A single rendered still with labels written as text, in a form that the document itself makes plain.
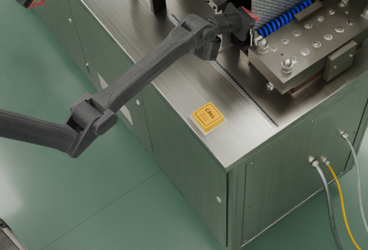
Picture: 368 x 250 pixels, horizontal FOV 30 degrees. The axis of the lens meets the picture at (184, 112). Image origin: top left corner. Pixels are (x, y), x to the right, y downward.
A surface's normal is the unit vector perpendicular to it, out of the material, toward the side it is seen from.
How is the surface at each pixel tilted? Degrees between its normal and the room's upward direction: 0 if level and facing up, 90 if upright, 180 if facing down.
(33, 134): 79
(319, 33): 0
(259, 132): 0
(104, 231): 0
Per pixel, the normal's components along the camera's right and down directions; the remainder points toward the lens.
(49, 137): 0.70, 0.45
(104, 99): -0.18, -0.60
